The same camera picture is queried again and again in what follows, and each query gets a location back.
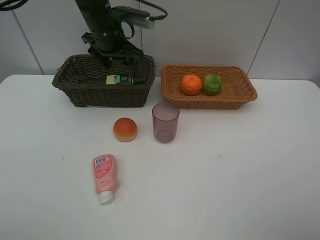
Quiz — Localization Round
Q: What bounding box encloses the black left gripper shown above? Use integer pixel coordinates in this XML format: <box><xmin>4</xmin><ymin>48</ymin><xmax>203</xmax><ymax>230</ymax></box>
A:
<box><xmin>81</xmin><ymin>32</ymin><xmax>146</xmax><ymax>85</ymax></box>

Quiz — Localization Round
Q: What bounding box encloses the dark green pump bottle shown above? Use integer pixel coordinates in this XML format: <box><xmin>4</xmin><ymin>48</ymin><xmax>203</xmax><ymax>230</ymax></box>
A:
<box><xmin>105</xmin><ymin>74</ymin><xmax>135</xmax><ymax>85</ymax></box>

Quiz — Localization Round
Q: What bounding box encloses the purple translucent plastic cup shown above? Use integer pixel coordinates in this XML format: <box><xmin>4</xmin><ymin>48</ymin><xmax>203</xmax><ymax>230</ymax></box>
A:
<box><xmin>152</xmin><ymin>102</ymin><xmax>180</xmax><ymax>144</ymax></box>

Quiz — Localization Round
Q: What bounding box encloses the orange mandarin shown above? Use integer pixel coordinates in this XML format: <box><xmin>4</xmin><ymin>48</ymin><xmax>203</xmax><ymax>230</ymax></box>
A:
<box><xmin>180</xmin><ymin>74</ymin><xmax>203</xmax><ymax>96</ymax></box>

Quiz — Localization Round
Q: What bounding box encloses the green lime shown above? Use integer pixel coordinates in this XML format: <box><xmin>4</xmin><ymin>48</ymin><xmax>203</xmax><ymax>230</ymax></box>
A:
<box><xmin>203</xmin><ymin>74</ymin><xmax>222</xmax><ymax>96</ymax></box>

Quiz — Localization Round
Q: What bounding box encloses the pink lotion bottle white cap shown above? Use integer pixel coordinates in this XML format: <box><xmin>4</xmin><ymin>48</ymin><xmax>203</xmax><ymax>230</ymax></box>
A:
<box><xmin>92</xmin><ymin>154</ymin><xmax>119</xmax><ymax>205</ymax></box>

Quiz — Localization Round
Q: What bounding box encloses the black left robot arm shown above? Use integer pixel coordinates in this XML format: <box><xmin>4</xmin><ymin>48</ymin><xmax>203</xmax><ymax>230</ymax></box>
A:
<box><xmin>76</xmin><ymin>0</ymin><xmax>149</xmax><ymax>84</ymax></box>

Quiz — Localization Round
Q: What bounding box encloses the dark brown wicker basket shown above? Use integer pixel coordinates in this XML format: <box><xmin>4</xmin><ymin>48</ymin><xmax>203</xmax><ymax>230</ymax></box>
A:
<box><xmin>52</xmin><ymin>54</ymin><xmax>156</xmax><ymax>108</ymax></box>

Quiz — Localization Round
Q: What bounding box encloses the red orange round bun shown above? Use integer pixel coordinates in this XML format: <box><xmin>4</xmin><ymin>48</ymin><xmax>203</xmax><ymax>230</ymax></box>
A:
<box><xmin>113</xmin><ymin>117</ymin><xmax>138</xmax><ymax>143</ymax></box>

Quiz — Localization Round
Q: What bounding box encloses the tan wicker basket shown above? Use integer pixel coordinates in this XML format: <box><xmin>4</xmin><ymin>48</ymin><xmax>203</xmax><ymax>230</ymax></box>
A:
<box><xmin>161</xmin><ymin>64</ymin><xmax>258</xmax><ymax>110</ymax></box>

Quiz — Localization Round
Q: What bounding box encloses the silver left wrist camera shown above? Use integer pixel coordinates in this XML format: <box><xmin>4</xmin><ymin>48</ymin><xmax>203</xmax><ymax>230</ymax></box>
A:
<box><xmin>112</xmin><ymin>6</ymin><xmax>155</xmax><ymax>29</ymax></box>

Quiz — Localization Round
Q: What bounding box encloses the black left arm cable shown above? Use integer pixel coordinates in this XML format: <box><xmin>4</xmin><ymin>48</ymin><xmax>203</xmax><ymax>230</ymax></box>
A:
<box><xmin>0</xmin><ymin>0</ymin><xmax>168</xmax><ymax>53</ymax></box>

